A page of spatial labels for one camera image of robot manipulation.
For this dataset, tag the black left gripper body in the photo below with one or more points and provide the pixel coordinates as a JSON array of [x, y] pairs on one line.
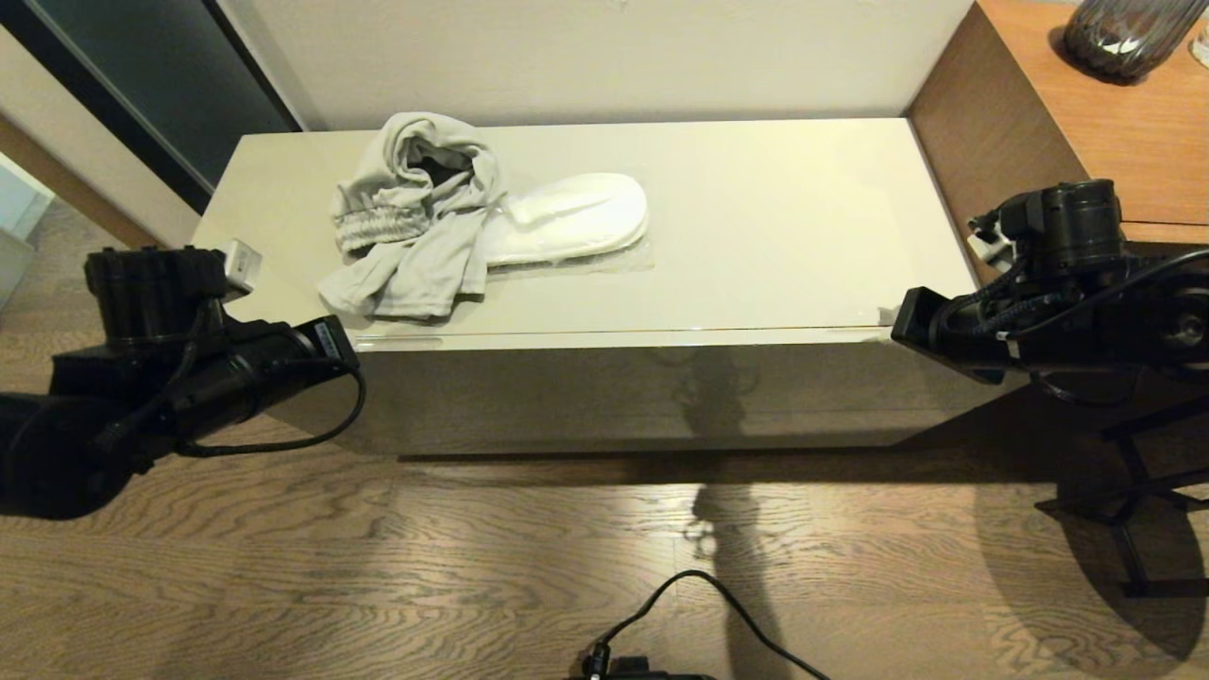
[[283, 364]]

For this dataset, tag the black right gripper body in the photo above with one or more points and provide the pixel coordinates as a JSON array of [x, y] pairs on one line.
[[949, 331]]

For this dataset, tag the light grey garment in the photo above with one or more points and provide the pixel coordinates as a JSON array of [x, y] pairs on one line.
[[416, 236]]

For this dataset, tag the white slipper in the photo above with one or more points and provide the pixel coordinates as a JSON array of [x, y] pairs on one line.
[[576, 222]]

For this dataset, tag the robot base housing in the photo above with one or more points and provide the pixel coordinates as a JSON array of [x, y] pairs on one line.
[[642, 672]]

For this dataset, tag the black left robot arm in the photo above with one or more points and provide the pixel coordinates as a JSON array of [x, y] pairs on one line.
[[94, 416]]

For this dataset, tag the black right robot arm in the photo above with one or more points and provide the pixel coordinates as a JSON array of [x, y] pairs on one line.
[[1115, 321]]

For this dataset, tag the glossy beige low cabinet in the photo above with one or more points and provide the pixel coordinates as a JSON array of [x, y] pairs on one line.
[[756, 217]]

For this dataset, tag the brown wooden desk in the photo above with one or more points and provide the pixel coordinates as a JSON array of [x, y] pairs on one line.
[[1067, 123]]

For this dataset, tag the black metal stand legs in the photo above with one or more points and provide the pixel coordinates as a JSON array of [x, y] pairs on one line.
[[1133, 510]]

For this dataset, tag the dark glass door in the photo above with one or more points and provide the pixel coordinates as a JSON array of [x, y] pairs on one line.
[[161, 85]]

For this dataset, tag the dark ribbed glass vase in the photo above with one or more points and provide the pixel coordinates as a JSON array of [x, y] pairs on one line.
[[1124, 38]]

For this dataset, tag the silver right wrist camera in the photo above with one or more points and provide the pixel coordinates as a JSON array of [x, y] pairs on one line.
[[987, 247]]

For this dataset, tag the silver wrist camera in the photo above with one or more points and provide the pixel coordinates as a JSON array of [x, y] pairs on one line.
[[242, 266], [987, 247]]

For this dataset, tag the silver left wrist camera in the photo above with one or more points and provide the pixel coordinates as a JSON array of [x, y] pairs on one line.
[[242, 266]]

